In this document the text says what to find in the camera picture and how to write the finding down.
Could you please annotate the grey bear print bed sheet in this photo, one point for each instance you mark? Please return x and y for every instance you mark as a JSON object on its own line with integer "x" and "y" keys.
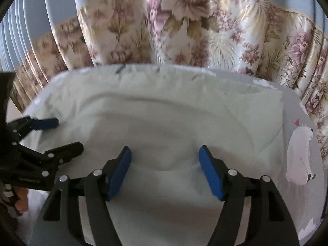
{"x": 297, "y": 123}

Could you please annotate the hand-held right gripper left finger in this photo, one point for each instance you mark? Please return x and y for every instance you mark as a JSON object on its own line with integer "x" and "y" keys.
{"x": 119, "y": 174}

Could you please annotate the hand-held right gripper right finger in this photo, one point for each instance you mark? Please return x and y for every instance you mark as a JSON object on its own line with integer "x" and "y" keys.
{"x": 210, "y": 171}

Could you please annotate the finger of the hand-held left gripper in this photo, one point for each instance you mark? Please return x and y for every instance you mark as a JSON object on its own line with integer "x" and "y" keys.
{"x": 65, "y": 151}
{"x": 44, "y": 123}

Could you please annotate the beige hooded jacket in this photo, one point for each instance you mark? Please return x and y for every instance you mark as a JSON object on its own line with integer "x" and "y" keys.
{"x": 164, "y": 123}

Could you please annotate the floral satin curtain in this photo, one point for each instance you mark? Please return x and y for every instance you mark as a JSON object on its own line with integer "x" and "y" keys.
{"x": 194, "y": 30}

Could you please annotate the person's left hand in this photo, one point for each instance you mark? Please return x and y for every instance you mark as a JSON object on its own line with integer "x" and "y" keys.
{"x": 22, "y": 201}

